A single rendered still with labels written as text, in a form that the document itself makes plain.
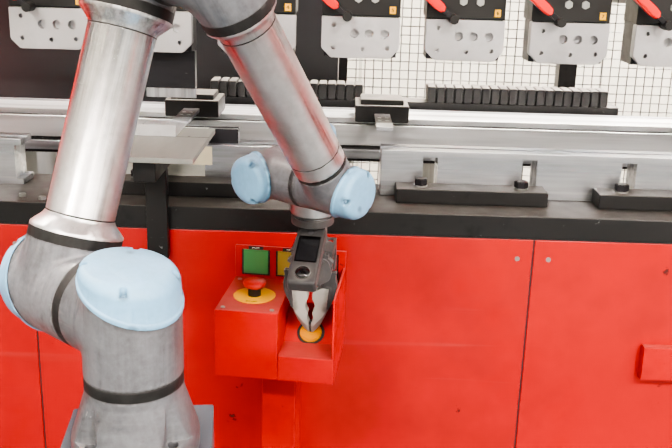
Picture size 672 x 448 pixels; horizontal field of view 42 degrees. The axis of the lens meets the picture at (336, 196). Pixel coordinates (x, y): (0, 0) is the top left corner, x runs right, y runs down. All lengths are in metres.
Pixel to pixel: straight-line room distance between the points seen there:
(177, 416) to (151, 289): 0.16
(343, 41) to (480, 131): 0.47
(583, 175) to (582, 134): 0.27
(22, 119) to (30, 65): 0.30
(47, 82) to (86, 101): 1.30
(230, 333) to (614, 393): 0.82
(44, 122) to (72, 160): 1.03
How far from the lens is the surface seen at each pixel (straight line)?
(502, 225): 1.69
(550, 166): 1.80
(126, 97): 1.09
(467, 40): 1.71
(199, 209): 1.68
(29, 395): 1.92
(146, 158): 1.53
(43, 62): 2.38
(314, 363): 1.46
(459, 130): 2.02
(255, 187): 1.28
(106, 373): 1.01
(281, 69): 1.08
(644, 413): 1.92
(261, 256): 1.57
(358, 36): 1.70
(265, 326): 1.45
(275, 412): 1.57
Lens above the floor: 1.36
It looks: 16 degrees down
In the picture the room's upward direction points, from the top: 2 degrees clockwise
